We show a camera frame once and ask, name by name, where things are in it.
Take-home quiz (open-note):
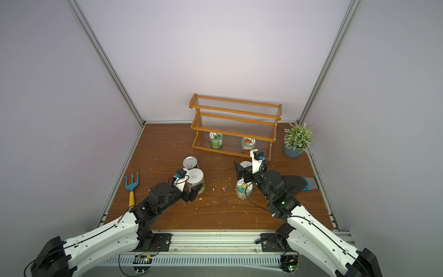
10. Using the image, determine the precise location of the aluminium rail frame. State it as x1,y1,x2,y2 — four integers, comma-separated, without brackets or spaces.
96,230,302,277

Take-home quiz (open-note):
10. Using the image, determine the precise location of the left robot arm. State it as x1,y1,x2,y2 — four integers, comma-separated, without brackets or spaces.
28,182,202,277

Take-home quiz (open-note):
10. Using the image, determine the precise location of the controller board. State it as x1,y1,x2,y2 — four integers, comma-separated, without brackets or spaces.
279,255,301,274
132,255,153,276

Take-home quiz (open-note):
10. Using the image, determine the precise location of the left controller board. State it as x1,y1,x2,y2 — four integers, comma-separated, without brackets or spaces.
132,255,153,276

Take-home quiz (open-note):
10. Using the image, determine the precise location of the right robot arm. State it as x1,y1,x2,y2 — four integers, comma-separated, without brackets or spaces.
234,160,382,277

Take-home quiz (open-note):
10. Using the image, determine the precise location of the green seed can bottom left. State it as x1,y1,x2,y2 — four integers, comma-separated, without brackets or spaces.
210,132,223,149

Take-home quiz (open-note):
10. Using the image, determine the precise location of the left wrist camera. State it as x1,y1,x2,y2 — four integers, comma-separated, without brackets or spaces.
173,168,189,192

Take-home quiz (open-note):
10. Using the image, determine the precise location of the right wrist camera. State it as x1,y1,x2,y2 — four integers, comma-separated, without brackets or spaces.
250,149,268,174

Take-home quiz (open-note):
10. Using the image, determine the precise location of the right controller board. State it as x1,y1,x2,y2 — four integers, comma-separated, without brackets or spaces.
279,255,301,274

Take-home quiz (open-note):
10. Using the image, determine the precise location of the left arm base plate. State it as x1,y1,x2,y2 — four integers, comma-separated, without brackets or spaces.
133,233,173,252

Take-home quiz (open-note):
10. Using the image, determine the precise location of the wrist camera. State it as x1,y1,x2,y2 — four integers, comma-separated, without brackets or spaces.
250,149,268,174
173,168,189,192

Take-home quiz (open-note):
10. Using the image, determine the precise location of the strawberry seed can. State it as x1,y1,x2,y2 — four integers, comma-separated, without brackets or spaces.
241,137,256,155

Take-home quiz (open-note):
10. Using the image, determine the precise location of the white black seed can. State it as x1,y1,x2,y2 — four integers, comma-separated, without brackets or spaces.
240,160,252,168

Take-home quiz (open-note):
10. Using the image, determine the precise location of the watermelon seed can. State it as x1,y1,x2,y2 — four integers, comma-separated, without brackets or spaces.
182,156,198,170

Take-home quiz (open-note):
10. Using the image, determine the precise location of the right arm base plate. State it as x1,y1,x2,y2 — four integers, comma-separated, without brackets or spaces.
254,233,291,252

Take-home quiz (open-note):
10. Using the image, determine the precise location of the white green seed can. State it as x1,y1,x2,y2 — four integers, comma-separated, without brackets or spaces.
186,168,205,195

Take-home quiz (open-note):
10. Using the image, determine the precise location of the yellow green lidded seed jar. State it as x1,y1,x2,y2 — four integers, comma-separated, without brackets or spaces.
236,179,253,200

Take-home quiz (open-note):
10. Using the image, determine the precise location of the wooden three-tier shelf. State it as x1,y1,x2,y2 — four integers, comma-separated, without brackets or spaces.
189,93,283,159

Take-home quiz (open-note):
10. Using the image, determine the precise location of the potted green plant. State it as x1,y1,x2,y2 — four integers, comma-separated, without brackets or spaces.
283,123,313,158

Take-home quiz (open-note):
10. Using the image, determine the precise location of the blue garden fork yellow handle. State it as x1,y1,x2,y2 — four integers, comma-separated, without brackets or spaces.
125,172,140,207

